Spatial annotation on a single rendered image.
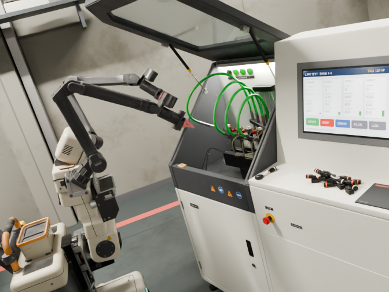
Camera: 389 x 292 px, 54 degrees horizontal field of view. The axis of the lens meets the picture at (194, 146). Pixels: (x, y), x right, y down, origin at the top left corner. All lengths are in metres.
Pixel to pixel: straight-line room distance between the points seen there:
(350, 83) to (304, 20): 3.30
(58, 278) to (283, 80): 1.46
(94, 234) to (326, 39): 1.49
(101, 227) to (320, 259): 1.11
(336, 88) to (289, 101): 0.26
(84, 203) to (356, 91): 1.43
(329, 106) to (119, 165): 3.07
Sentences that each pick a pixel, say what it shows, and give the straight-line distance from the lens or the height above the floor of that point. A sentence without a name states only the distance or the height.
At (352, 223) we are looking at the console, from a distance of 1.57.
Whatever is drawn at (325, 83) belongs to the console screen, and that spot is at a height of 1.36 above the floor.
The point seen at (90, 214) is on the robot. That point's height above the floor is 0.93.
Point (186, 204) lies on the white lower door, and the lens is 2.42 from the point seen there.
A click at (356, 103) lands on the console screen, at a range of 1.68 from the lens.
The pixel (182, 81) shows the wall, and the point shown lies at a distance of 4.35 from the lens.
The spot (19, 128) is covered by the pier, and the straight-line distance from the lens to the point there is 4.14.
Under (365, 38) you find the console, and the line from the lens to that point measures 1.67.
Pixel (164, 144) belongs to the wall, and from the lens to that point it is 4.42.
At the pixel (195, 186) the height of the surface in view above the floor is 0.85.
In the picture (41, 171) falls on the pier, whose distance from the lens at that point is 4.23.
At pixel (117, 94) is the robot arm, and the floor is 1.52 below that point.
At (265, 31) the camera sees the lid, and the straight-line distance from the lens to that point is 1.87.
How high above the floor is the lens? 1.76
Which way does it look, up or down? 18 degrees down
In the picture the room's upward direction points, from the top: 15 degrees counter-clockwise
